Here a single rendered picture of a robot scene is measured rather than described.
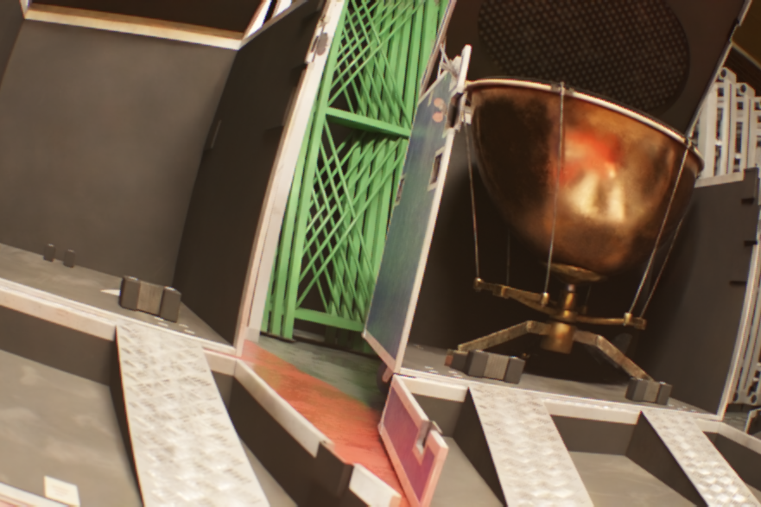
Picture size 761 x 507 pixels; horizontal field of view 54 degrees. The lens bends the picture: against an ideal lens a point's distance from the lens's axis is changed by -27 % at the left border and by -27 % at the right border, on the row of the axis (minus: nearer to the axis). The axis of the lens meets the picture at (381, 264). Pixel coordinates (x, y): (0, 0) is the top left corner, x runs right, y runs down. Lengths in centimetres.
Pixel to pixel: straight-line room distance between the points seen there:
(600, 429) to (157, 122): 154
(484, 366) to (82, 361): 111
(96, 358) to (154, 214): 105
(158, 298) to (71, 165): 89
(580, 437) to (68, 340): 132
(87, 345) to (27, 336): 15
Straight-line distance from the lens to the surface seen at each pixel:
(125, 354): 151
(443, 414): 220
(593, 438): 232
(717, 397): 257
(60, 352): 169
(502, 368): 238
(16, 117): 268
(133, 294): 185
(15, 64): 271
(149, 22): 273
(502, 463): 174
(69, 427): 131
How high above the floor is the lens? 37
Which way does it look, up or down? level
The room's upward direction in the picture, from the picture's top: 13 degrees clockwise
